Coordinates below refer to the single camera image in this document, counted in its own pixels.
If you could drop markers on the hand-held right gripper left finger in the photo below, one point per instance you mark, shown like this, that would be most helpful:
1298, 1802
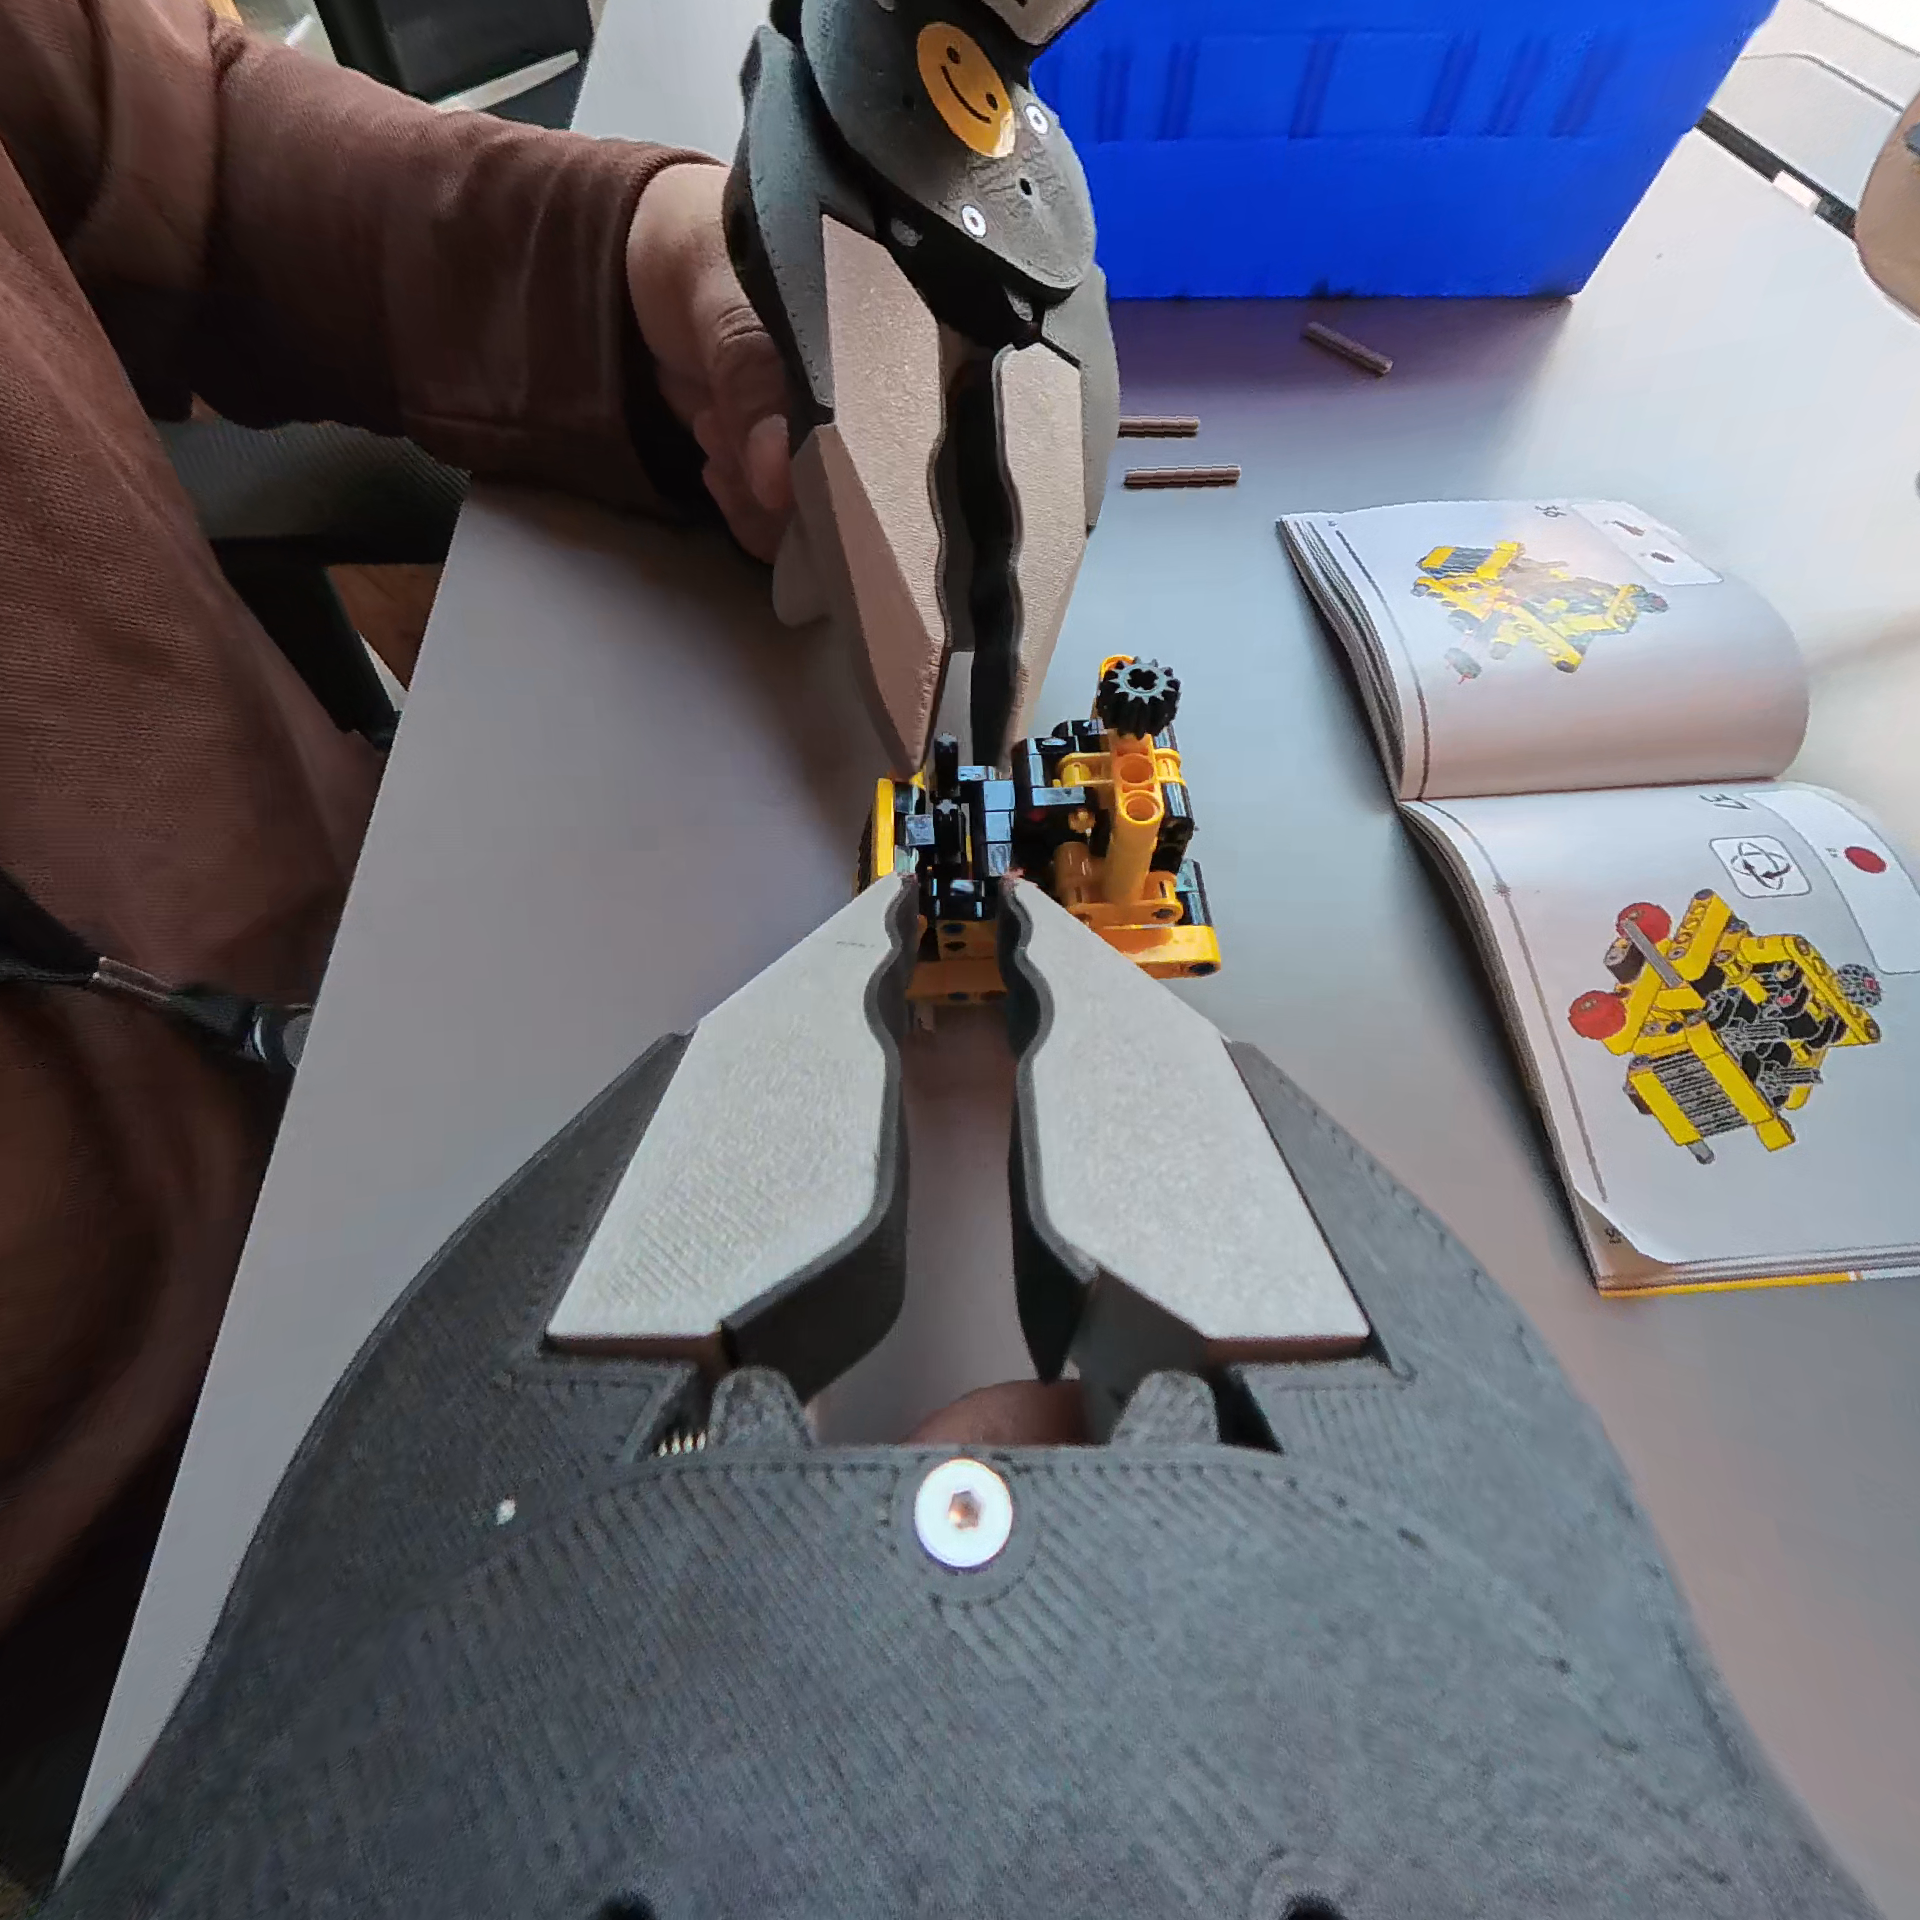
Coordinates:
748, 1155

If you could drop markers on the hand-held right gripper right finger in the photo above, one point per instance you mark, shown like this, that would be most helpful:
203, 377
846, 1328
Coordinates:
1169, 1186

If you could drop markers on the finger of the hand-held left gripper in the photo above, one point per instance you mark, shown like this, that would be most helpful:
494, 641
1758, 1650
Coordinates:
1042, 493
878, 493

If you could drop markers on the yellow black lego model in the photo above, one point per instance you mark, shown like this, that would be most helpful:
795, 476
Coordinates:
1111, 839

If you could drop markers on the person's left forearm brown sleeve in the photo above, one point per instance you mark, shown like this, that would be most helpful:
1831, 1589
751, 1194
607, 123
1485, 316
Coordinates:
453, 268

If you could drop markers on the brown lego axle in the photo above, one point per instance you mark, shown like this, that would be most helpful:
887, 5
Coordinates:
1158, 428
1182, 476
1347, 346

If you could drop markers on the lego instruction booklet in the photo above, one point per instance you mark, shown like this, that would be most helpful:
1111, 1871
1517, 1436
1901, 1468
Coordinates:
1622, 899

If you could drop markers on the person's left hand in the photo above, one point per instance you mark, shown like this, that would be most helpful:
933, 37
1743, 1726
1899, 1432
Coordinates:
698, 331

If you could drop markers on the blue plastic bin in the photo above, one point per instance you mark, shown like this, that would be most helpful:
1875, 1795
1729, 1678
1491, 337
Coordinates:
1349, 150

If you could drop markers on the grey office chair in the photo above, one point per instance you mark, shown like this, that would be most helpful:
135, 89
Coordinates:
314, 493

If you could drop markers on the person's brown shirt torso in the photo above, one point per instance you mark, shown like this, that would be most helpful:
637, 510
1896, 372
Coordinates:
118, 672

